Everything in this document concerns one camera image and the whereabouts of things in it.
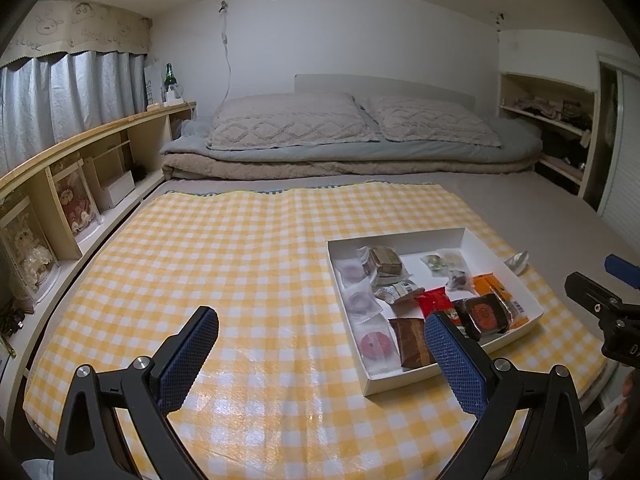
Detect white cardboard box tray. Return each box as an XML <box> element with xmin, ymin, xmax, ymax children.
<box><xmin>326</xmin><ymin>228</ymin><xmax>544</xmax><ymax>396</ymax></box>

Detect wooden side shelf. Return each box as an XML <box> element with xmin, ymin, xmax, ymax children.
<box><xmin>0</xmin><ymin>101</ymin><xmax>198</xmax><ymax>271</ymax></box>

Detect brown snack bar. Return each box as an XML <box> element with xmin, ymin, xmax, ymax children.
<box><xmin>390</xmin><ymin>318</ymin><xmax>434</xmax><ymax>370</ymax></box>

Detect green white pastry packet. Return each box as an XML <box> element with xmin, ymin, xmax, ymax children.
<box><xmin>421</xmin><ymin>254</ymin><xmax>449</xmax><ymax>276</ymax></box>

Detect orange snack packet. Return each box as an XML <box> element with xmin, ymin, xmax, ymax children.
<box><xmin>473</xmin><ymin>273</ymin><xmax>529</xmax><ymax>330</ymax></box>

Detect silver foil snack block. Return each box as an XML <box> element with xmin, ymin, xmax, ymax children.
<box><xmin>357</xmin><ymin>246</ymin><xmax>410</xmax><ymax>287</ymax></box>

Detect silver white snack packet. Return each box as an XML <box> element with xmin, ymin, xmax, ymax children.
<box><xmin>374</xmin><ymin>281</ymin><xmax>424</xmax><ymax>306</ymax></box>

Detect red snack packet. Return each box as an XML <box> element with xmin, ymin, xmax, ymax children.
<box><xmin>414</xmin><ymin>286</ymin><xmax>461</xmax><ymax>326</ymax></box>

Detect pink round cookie packet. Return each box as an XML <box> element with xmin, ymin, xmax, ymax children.
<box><xmin>352</xmin><ymin>314</ymin><xmax>400</xmax><ymax>376</ymax></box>

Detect framed white doll box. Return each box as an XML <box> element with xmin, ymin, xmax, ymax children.
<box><xmin>1</xmin><ymin>196</ymin><xmax>58</xmax><ymax>304</ymax></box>

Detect yellow checkered mat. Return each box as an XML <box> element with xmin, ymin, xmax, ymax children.
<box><xmin>22</xmin><ymin>181</ymin><xmax>616</xmax><ymax>480</ymax></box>

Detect grey curtain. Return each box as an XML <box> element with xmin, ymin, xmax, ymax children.
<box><xmin>1</xmin><ymin>51</ymin><xmax>146</xmax><ymax>174</ymax></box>

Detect green glass bottle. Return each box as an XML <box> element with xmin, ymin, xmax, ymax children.
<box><xmin>164</xmin><ymin>63</ymin><xmax>177</xmax><ymax>102</ymax></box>

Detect beige ring cookie packet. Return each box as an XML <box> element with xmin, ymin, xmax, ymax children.
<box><xmin>439</xmin><ymin>249</ymin><xmax>468</xmax><ymax>269</ymax></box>

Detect dark mooncake tray pack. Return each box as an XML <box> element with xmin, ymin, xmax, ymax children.
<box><xmin>452</xmin><ymin>294</ymin><xmax>509</xmax><ymax>341</ymax></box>

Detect right beige pillow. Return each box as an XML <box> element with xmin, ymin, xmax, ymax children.
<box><xmin>361</xmin><ymin>96</ymin><xmax>501</xmax><ymax>148</ymax></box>

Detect white storage box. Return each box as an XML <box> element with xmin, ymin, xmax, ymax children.
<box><xmin>84</xmin><ymin>141</ymin><xmax>134</xmax><ymax>212</ymax></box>

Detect crumpled white plastic wrapper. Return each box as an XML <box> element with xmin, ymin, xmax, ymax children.
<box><xmin>504</xmin><ymin>250</ymin><xmax>529</xmax><ymax>276</ymax></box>

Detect purple round cookie packet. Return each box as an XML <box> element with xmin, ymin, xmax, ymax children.
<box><xmin>343</xmin><ymin>280</ymin><xmax>383</xmax><ymax>324</ymax></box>

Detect left beige pillow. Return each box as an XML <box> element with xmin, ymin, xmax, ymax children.
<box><xmin>207</xmin><ymin>92</ymin><xmax>378</xmax><ymax>151</ymax></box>

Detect clear dark candy packet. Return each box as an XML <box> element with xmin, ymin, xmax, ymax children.
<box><xmin>446</xmin><ymin>268</ymin><xmax>474</xmax><ymax>292</ymax></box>

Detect wooden corner shelf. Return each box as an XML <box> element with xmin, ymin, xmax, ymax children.
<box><xmin>499</xmin><ymin>72</ymin><xmax>597</xmax><ymax>196</ymax></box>

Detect folded grey beige blankets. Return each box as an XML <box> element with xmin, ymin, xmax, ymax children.
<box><xmin>160</xmin><ymin>117</ymin><xmax>542</xmax><ymax>180</ymax></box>

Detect beige pillow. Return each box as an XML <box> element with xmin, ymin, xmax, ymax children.
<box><xmin>361</xmin><ymin>96</ymin><xmax>501</xmax><ymax>148</ymax></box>
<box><xmin>207</xmin><ymin>92</ymin><xmax>378</xmax><ymax>151</ymax></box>

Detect framed red doll box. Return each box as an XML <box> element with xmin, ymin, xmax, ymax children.
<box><xmin>53</xmin><ymin>160</ymin><xmax>102</xmax><ymax>242</ymax></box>

